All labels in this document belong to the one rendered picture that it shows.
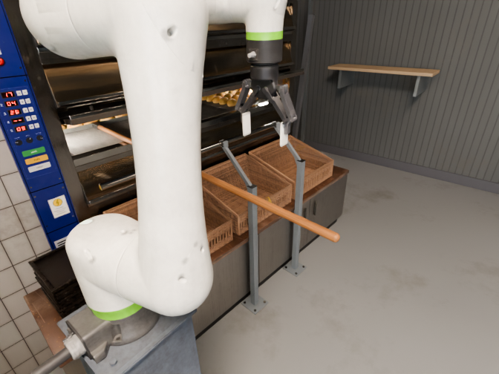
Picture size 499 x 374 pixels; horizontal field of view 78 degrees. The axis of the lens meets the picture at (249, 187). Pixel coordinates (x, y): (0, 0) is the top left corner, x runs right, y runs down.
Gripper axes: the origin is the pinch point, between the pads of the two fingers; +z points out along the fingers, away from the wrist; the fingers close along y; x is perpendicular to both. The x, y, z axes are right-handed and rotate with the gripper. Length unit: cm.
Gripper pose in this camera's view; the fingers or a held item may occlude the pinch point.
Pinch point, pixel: (264, 136)
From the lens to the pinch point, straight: 92.2
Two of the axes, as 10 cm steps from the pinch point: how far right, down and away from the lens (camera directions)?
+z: 0.3, 8.6, 5.2
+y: 7.8, 3.1, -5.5
